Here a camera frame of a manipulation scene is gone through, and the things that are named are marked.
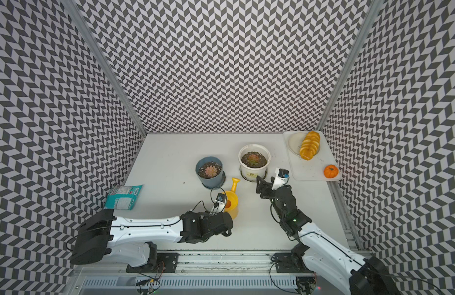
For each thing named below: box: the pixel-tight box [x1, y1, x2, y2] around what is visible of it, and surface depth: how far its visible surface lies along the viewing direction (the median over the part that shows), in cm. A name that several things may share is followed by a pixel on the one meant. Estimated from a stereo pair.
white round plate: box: [287, 132, 309, 157], surface depth 114 cm
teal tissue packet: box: [103, 184, 144, 211], surface depth 91 cm
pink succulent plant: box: [204, 165, 218, 178], surface depth 92 cm
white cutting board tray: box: [283, 130, 342, 181], surface depth 106 cm
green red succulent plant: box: [247, 153, 261, 167], surface depth 96 cm
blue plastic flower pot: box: [195, 156, 224, 189], surface depth 94 cm
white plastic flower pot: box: [237, 143, 272, 182], surface depth 96 cm
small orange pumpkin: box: [323, 164, 339, 179], surface depth 96 cm
